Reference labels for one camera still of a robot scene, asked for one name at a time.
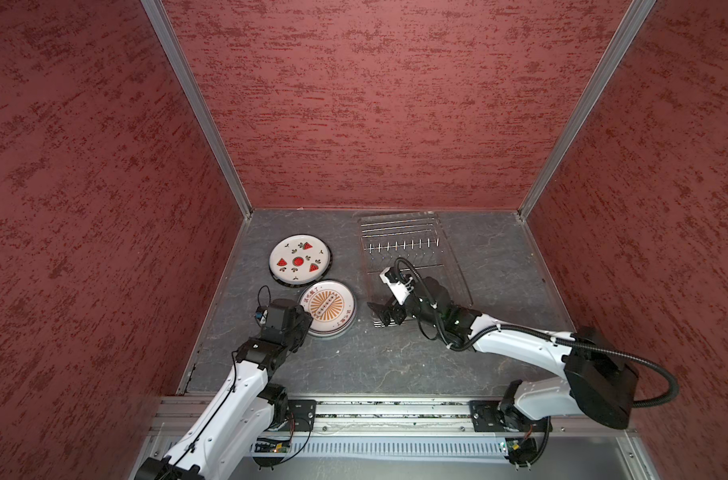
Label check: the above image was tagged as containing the sunburst green rim plate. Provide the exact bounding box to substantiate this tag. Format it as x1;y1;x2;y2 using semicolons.
299;280;358;335

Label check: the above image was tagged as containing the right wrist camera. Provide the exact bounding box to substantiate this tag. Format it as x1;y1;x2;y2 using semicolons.
379;266;412;306

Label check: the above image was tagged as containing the right corner aluminium profile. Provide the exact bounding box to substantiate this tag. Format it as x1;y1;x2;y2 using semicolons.
518;0;656;223

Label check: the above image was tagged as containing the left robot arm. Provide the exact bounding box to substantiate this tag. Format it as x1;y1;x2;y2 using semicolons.
135;299;313;479

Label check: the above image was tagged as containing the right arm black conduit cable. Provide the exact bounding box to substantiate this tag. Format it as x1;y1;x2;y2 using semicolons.
393;256;681;469

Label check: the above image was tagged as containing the watermelon pattern plate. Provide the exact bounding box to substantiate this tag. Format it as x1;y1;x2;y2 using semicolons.
270;235;333;286

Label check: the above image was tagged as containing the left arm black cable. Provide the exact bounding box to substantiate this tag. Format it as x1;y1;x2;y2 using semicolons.
164;284;275;475

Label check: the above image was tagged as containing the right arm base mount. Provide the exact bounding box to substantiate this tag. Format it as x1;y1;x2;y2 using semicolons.
468;400;552;433

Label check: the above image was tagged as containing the metal wire dish rack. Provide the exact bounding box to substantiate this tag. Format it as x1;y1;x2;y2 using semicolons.
357;211;474;307

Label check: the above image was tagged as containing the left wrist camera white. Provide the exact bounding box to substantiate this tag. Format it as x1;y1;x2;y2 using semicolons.
254;305;268;327

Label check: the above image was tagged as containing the left corner aluminium profile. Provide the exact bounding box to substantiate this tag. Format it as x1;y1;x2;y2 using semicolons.
141;0;254;220

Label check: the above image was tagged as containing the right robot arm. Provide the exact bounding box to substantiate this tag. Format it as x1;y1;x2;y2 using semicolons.
370;273;639;430

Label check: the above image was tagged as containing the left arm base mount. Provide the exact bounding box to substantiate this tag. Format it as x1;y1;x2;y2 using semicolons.
268;399;318;434

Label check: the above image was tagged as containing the corner aluminium profile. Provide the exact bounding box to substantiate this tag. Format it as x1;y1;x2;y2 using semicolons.
141;0;254;220
518;0;656;223

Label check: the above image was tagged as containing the aluminium front rail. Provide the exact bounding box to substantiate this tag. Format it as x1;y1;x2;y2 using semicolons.
150;395;636;437

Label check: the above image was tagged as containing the white slotted cable duct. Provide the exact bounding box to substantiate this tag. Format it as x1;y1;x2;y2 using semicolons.
249;436;509;463

